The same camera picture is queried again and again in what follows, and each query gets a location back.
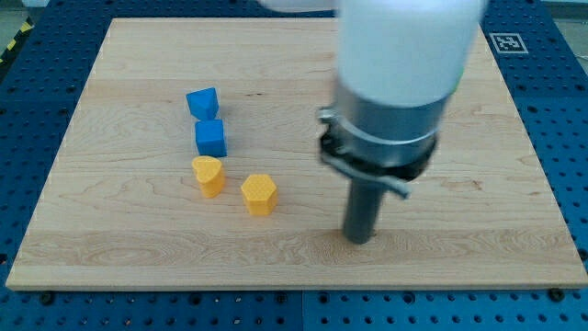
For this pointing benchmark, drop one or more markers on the white fiducial marker tag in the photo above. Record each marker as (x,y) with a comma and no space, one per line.
(508,43)

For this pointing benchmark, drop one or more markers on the blue cube block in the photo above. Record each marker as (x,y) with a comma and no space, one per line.
(210,138)

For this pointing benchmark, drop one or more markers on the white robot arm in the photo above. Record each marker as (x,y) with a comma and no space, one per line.
(397,64)

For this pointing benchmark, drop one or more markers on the yellow hexagon block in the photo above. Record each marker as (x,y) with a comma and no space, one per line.
(259,194)

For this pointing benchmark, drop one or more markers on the blue triangular prism block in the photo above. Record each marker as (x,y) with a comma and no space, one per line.
(203,104)

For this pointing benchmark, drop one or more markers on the yellow heart block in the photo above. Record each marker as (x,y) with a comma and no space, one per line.
(210,175)

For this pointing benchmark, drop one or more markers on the wooden board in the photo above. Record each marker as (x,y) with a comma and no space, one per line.
(122,210)

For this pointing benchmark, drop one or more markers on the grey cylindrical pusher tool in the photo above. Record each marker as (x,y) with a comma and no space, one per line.
(362,210)

